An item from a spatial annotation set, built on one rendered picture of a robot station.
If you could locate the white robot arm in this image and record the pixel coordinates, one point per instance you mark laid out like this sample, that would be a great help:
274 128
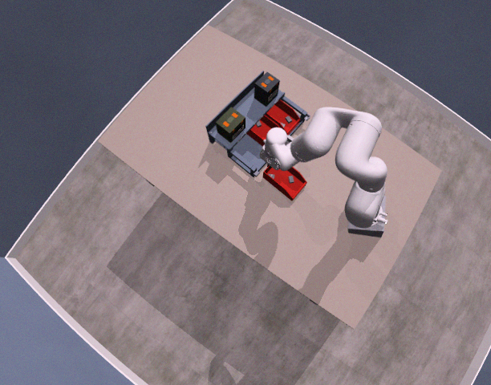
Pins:
353 157

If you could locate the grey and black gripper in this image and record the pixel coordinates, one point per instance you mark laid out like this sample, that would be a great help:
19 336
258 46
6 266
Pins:
270 162

